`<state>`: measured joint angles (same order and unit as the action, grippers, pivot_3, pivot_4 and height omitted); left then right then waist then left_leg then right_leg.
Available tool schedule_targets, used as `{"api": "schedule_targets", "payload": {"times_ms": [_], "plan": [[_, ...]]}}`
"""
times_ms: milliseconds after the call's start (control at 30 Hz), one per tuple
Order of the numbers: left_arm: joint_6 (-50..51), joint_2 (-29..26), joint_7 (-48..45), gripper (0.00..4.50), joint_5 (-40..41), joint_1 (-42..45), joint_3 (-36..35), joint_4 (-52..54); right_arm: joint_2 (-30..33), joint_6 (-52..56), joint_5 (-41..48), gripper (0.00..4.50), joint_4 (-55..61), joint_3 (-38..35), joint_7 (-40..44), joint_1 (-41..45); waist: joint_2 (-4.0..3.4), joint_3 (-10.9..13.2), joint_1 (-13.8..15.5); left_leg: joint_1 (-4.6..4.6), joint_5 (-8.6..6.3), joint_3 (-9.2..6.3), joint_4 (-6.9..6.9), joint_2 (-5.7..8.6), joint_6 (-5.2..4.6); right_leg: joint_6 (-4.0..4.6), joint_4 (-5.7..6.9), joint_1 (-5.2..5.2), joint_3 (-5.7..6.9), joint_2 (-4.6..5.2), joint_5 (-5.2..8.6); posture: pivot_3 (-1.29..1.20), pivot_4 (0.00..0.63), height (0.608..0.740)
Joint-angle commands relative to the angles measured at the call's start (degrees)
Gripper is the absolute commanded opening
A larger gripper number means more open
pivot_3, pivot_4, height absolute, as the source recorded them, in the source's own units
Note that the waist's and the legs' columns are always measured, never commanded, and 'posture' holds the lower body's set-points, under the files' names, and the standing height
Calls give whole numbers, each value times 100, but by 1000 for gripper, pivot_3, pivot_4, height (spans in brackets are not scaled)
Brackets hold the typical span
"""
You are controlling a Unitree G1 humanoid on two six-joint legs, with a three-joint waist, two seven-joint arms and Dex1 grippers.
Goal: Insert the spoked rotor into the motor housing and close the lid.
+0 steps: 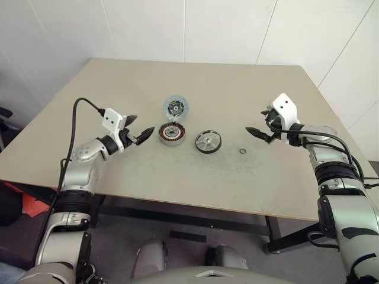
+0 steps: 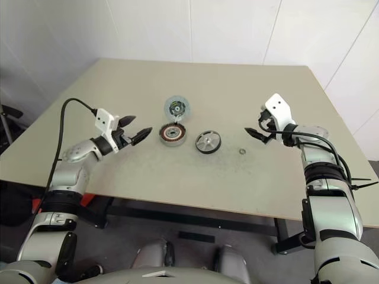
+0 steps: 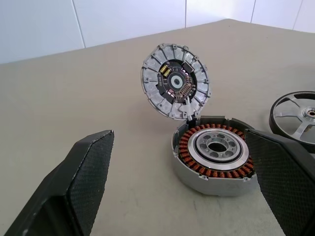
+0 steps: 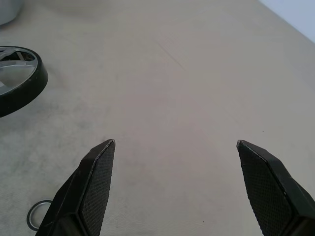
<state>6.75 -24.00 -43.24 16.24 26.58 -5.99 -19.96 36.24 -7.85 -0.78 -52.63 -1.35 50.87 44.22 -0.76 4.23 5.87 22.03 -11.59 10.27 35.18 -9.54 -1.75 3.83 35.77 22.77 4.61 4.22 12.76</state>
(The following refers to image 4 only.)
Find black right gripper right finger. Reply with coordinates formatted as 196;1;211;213
236;139;315;236

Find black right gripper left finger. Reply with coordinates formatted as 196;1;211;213
40;139;116;236

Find silver motor housing copper coils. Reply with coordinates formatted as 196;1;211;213
0;0;25;26

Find small thin metal ring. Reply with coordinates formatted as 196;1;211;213
26;199;54;231

